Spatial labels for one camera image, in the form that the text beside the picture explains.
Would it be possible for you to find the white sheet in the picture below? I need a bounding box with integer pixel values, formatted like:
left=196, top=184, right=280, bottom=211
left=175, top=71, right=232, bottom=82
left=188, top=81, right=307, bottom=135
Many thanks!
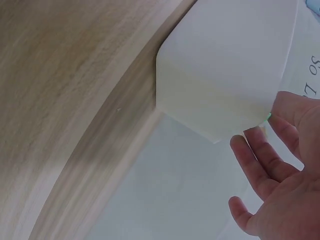
left=155, top=0, right=300, bottom=145

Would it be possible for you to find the person's right hand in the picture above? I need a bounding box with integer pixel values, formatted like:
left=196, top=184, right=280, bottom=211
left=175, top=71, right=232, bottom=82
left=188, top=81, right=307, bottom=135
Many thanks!
left=228, top=90, right=320, bottom=240

